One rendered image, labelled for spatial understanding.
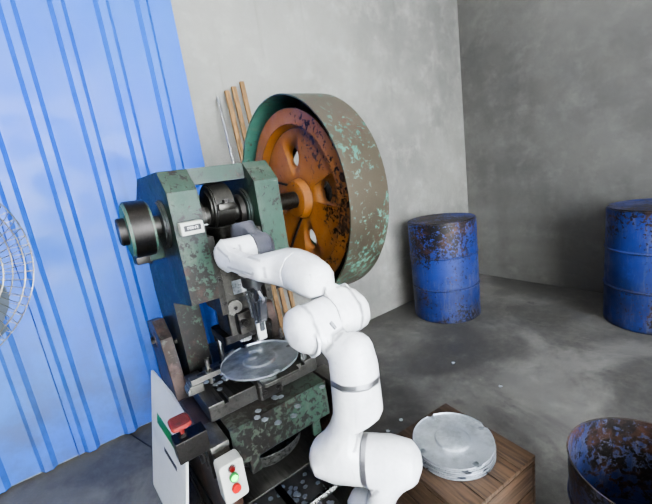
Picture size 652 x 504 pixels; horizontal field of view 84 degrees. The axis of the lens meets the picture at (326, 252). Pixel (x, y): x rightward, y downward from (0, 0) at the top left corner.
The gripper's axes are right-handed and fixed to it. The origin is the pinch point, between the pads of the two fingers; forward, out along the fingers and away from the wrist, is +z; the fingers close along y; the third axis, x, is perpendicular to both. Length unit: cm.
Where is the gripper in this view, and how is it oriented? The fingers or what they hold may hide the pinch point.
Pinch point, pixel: (261, 329)
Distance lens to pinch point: 133.2
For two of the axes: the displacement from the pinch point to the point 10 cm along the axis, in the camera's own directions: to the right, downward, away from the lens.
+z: 1.2, 9.6, 2.4
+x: 7.9, -2.4, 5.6
